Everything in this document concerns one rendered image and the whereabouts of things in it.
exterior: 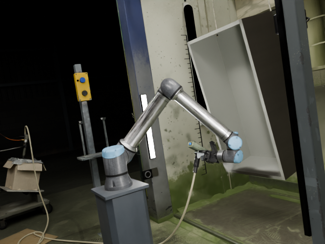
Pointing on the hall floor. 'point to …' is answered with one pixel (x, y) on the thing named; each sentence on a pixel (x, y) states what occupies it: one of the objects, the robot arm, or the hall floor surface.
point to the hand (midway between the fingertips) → (197, 152)
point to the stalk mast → (89, 137)
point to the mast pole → (306, 114)
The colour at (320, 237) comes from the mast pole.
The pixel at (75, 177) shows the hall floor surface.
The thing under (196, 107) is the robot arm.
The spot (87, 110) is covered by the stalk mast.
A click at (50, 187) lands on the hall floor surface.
